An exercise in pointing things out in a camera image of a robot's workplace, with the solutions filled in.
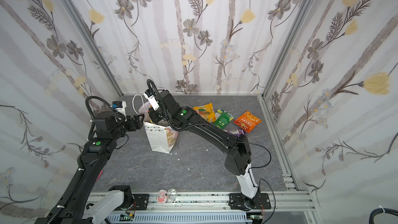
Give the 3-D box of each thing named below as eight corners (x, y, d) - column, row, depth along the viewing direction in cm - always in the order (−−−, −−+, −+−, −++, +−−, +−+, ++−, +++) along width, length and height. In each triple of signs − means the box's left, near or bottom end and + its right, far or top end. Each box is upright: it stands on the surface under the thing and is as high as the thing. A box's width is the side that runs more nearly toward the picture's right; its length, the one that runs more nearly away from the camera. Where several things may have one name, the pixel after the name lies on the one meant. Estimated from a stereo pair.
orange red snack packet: (248, 134, 101) (250, 131, 98) (233, 122, 107) (234, 119, 104) (259, 123, 107) (261, 120, 104) (245, 112, 113) (246, 109, 110)
